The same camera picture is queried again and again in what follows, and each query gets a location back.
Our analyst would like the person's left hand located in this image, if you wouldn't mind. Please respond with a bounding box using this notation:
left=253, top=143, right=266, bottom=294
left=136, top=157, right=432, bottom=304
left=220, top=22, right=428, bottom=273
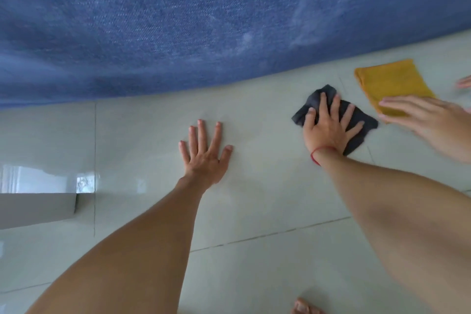
left=178, top=119, right=234, bottom=190

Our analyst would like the person's right hand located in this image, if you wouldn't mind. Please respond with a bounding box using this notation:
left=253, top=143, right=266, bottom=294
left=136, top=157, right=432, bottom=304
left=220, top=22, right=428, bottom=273
left=302, top=92, right=365, bottom=156

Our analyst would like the dark grey cleaning cloth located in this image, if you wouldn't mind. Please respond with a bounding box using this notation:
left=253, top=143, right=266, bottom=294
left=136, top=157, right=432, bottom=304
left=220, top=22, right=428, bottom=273
left=292, top=84, right=379, bottom=156

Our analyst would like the person's right forearm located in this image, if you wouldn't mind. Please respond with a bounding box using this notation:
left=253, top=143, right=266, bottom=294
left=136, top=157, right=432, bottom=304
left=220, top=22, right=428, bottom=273
left=313, top=149, right=471, bottom=314

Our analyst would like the person's left forearm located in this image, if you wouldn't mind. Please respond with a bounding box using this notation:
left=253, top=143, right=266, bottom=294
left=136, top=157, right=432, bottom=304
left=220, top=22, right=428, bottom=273
left=26, top=174, right=218, bottom=314

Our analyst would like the yellow cleaning cloth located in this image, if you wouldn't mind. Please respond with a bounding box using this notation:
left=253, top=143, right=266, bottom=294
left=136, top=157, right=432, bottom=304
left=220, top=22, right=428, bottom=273
left=354, top=59, right=437, bottom=124

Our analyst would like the red string bracelet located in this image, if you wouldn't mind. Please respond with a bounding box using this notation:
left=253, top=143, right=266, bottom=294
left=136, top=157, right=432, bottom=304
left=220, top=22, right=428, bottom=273
left=310, top=146, right=338, bottom=166

